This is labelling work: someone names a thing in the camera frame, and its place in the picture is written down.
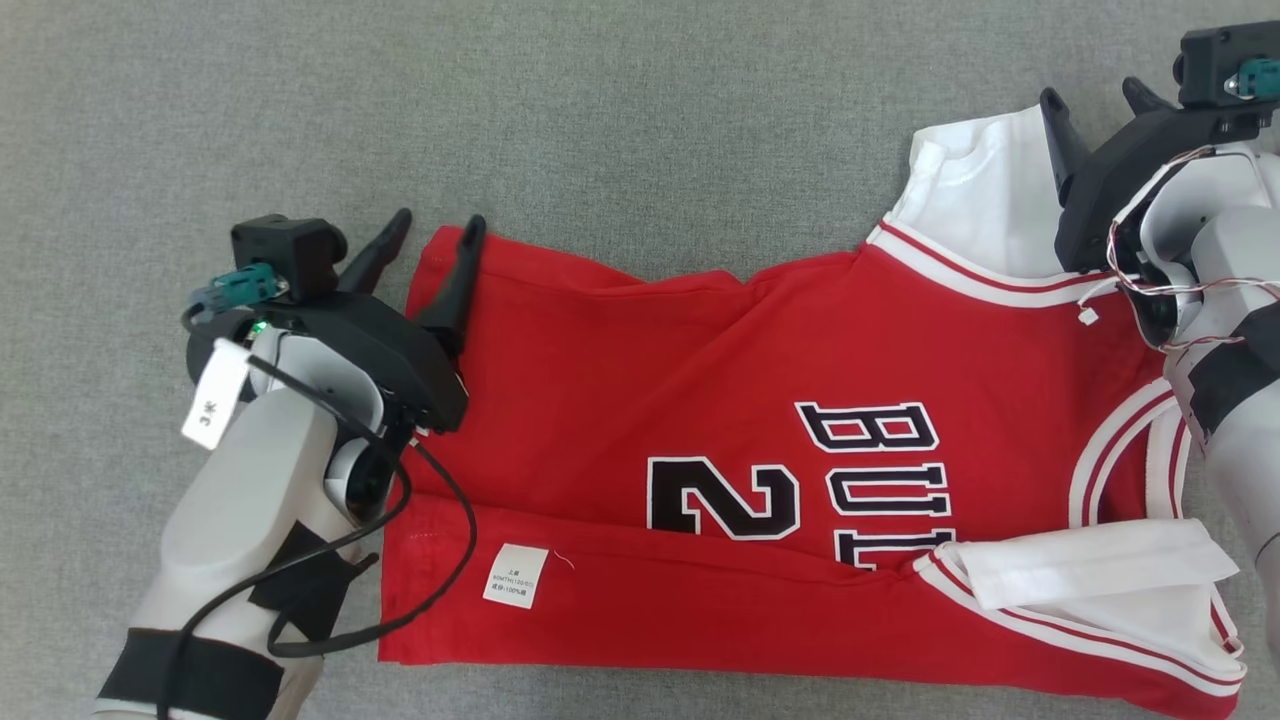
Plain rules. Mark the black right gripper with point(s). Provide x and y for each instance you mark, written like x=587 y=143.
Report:
x=1110 y=170

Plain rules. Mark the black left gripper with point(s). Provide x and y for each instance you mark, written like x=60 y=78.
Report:
x=390 y=340

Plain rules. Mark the red white basketball jersey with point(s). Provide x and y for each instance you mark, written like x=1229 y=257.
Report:
x=650 y=380

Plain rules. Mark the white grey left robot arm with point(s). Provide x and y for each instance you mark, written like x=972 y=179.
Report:
x=250 y=480

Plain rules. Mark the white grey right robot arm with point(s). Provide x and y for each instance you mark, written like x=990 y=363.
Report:
x=1240 y=250

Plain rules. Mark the grey fabric sofa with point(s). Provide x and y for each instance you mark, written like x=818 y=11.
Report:
x=600 y=120

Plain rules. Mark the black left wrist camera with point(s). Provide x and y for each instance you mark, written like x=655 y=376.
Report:
x=290 y=250

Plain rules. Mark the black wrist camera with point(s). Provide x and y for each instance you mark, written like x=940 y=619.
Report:
x=290 y=250
x=1215 y=60

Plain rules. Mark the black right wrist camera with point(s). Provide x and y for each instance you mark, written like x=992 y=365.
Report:
x=1215 y=60

